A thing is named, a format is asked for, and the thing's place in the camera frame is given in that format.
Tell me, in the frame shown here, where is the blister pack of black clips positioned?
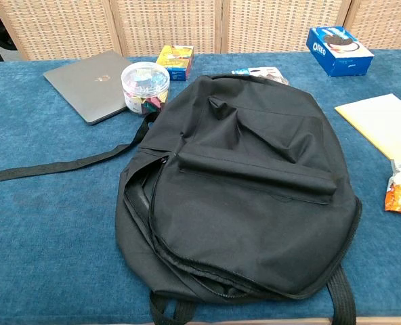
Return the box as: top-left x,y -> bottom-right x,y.
230,66 -> 289,85

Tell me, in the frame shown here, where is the woven rattan folding screen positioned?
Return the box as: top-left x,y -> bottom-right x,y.
0,0 -> 401,62

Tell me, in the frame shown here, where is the grey closed laptop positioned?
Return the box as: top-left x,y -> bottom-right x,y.
43,50 -> 144,126

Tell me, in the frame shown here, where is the blue velvet table cloth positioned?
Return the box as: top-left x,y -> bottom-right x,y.
0,49 -> 401,321

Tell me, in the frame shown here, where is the yellow and white booklet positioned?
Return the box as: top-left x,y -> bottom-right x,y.
334,93 -> 401,167

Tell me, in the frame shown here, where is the clear tub of binder clips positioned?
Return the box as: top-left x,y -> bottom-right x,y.
121,62 -> 170,118

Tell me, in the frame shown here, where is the blue Oreo cookie box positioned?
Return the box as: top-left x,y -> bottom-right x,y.
305,26 -> 375,78

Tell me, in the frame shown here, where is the black fabric backpack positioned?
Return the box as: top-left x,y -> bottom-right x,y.
0,74 -> 363,325

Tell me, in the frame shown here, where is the yellow orange cardboard box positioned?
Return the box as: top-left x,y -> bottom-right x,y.
155,45 -> 195,82

